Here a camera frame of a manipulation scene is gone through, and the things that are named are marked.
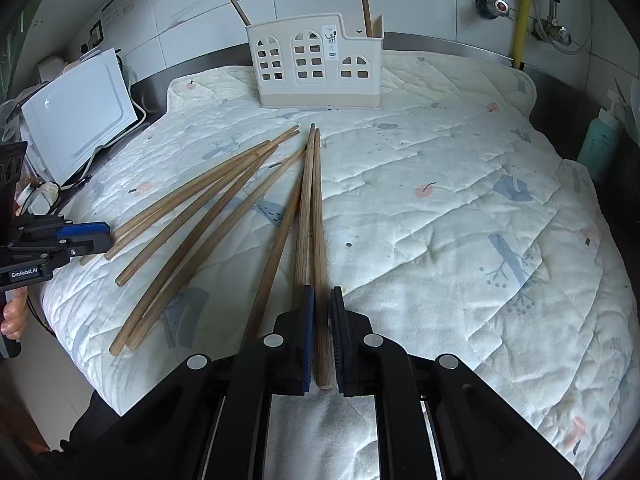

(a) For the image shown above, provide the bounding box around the wooden chopstick fan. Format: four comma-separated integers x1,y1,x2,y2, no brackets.
229,0,250,27
126,148,306,350
103,140,271,262
108,141,279,356
104,125,299,260

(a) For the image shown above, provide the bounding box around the person's left hand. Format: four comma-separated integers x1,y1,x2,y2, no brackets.
1,287,28,341

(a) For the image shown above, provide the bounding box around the white power strip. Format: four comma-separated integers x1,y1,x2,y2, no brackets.
16,182,60,214

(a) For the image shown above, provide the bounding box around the white microwave oven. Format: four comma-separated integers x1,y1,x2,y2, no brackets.
21,49,138,184

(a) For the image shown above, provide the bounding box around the cream plastic utensil holder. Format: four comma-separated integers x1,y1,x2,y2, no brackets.
246,13,384,108

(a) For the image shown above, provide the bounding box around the teal soap bottle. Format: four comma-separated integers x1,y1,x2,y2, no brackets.
577,108,620,183

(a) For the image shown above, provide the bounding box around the yellow gas pipe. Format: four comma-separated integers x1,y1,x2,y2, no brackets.
512,0,533,70

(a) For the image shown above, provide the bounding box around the right water valve with hose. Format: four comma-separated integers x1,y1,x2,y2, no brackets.
532,0,593,56

